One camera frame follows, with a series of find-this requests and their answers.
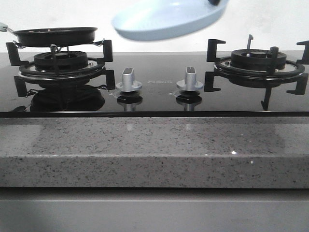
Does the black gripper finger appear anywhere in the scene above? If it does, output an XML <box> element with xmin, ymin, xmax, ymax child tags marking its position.
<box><xmin>208</xmin><ymin>0</ymin><xmax>221</xmax><ymax>6</ymax></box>

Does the light blue plate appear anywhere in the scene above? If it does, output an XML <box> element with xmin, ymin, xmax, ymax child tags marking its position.
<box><xmin>112</xmin><ymin>0</ymin><xmax>228</xmax><ymax>41</ymax></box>

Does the black frying pan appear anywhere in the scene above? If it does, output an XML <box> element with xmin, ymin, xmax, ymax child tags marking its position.
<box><xmin>0</xmin><ymin>23</ymin><xmax>97</xmax><ymax>47</ymax></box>

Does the right black pan support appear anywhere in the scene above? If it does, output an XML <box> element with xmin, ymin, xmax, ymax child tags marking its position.
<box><xmin>204</xmin><ymin>35</ymin><xmax>309</xmax><ymax>110</ymax></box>

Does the black pan support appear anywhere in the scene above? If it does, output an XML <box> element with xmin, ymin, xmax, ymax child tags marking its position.
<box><xmin>204</xmin><ymin>35</ymin><xmax>309</xmax><ymax>110</ymax></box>
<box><xmin>6</xmin><ymin>40</ymin><xmax>115</xmax><ymax>97</ymax></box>

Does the right black gas burner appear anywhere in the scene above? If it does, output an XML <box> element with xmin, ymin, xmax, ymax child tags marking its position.
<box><xmin>230</xmin><ymin>49</ymin><xmax>272</xmax><ymax>72</ymax></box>

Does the black gas burner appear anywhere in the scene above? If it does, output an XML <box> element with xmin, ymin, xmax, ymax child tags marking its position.
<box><xmin>230</xmin><ymin>49</ymin><xmax>272</xmax><ymax>72</ymax></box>
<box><xmin>34</xmin><ymin>51</ymin><xmax>88</xmax><ymax>72</ymax></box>

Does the right silver stove knob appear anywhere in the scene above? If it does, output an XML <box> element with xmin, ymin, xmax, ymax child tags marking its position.
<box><xmin>176</xmin><ymin>67</ymin><xmax>203</xmax><ymax>91</ymax></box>

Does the silver stove knob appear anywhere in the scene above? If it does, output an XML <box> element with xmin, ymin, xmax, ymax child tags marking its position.
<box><xmin>176</xmin><ymin>67</ymin><xmax>203</xmax><ymax>91</ymax></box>
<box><xmin>116</xmin><ymin>68</ymin><xmax>142</xmax><ymax>92</ymax></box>

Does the black glass gas hob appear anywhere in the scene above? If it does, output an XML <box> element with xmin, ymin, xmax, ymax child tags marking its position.
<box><xmin>0</xmin><ymin>52</ymin><xmax>309</xmax><ymax>118</ymax></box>

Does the left silver stove knob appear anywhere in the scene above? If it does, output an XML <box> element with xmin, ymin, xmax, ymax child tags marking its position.
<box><xmin>116</xmin><ymin>68</ymin><xmax>142</xmax><ymax>92</ymax></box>

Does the left black pan support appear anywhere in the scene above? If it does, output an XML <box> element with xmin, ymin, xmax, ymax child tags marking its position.
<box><xmin>6</xmin><ymin>40</ymin><xmax>115</xmax><ymax>97</ymax></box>

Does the left black gas burner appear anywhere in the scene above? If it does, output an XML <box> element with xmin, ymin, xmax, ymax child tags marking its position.
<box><xmin>34</xmin><ymin>51</ymin><xmax>88</xmax><ymax>72</ymax></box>

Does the grey cabinet front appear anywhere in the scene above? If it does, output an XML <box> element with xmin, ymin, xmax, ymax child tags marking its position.
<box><xmin>0</xmin><ymin>188</ymin><xmax>309</xmax><ymax>232</ymax></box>

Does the wire pan reducer rack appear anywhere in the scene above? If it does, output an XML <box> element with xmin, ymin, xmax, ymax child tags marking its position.
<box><xmin>13</xmin><ymin>40</ymin><xmax>105</xmax><ymax>52</ymax></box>

